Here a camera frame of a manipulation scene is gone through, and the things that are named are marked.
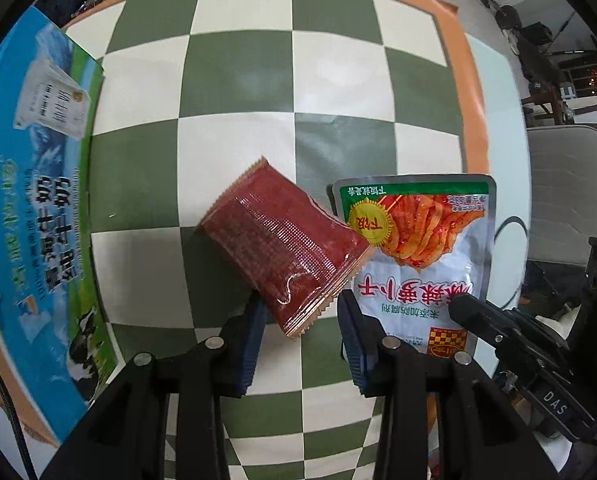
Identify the dark cloth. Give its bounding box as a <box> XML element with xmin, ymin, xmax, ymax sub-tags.
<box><xmin>41</xmin><ymin>0</ymin><xmax>114</xmax><ymax>28</ymax></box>

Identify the black looped cable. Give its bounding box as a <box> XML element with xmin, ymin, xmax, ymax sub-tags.
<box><xmin>493</xmin><ymin>215</ymin><xmax>530</xmax><ymax>311</ymax></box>

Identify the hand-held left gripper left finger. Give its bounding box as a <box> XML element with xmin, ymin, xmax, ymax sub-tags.
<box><xmin>41</xmin><ymin>290</ymin><xmax>268</xmax><ymax>480</ymax></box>

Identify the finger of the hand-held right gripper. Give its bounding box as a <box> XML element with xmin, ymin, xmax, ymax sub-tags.
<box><xmin>450</xmin><ymin>292</ymin><xmax>597</xmax><ymax>443</ymax></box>

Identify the blue milk carton box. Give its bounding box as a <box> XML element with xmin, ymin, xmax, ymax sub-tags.
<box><xmin>0</xmin><ymin>7</ymin><xmax>119</xmax><ymax>448</ymax></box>

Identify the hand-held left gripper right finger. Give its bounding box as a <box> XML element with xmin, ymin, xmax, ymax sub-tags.
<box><xmin>337</xmin><ymin>290</ymin><xmax>547</xmax><ymax>480</ymax></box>

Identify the silver pickled radish pouch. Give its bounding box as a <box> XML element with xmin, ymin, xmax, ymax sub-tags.
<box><xmin>331</xmin><ymin>174</ymin><xmax>497</xmax><ymax>361</ymax></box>

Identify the green white checkered mat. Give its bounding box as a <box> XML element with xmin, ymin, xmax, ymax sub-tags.
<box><xmin>61</xmin><ymin>0</ymin><xmax>489</xmax><ymax>480</ymax></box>

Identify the wooden chair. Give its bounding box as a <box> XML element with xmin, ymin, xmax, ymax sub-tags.
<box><xmin>523</xmin><ymin>80</ymin><xmax>597</xmax><ymax>128</ymax></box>

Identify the white chair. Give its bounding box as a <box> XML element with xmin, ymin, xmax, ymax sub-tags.
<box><xmin>526</xmin><ymin>124</ymin><xmax>597</xmax><ymax>267</ymax></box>

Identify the black tripod equipment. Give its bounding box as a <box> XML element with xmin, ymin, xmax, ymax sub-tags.
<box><xmin>479</xmin><ymin>0</ymin><xmax>572</xmax><ymax>86</ymax></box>

